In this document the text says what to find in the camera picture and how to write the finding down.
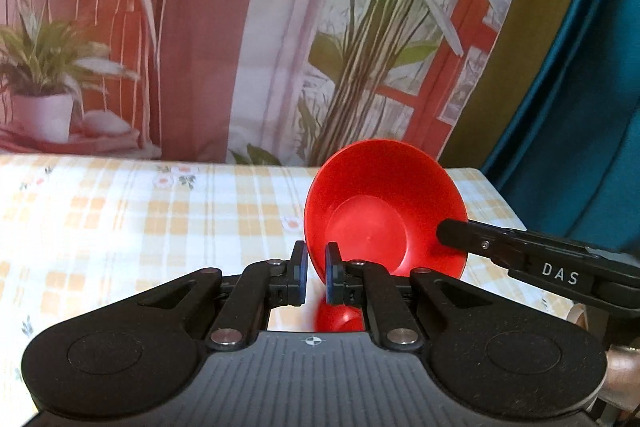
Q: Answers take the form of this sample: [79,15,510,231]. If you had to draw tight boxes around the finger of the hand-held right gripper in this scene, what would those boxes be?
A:
[437,219,587,269]

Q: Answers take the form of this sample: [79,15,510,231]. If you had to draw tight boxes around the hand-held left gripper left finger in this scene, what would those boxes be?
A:
[135,241,309,353]

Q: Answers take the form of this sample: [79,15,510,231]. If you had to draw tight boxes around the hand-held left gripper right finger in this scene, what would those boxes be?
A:
[325,243,493,353]

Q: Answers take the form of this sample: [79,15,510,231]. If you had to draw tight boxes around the red plastic bowl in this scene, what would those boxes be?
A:
[303,139,469,280]
[314,297,365,334]

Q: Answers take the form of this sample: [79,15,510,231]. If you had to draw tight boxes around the teal curtain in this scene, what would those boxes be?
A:
[480,0,640,258]

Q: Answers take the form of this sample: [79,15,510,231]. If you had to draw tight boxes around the yellow checked floral tablecloth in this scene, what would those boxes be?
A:
[0,152,576,427]

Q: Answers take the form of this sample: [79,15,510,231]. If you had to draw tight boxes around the olive green cloth panel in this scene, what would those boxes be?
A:
[439,0,603,168]

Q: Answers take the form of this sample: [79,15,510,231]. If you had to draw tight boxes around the printed room scene backdrop cloth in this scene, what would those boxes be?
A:
[0,0,540,168]

